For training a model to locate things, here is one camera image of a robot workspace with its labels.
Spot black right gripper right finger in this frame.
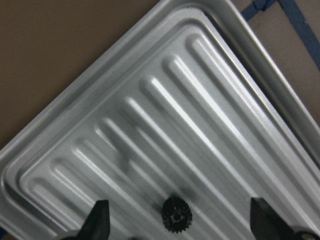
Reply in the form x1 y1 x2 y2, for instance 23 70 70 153
249 197 300 240

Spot small black bearing gear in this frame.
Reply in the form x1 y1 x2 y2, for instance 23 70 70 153
161 196 193 233

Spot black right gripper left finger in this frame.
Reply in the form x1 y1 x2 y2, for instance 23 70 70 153
63 200 111 240

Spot silver ribbed metal tray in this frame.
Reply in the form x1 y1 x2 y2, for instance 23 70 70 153
0 0 320 240

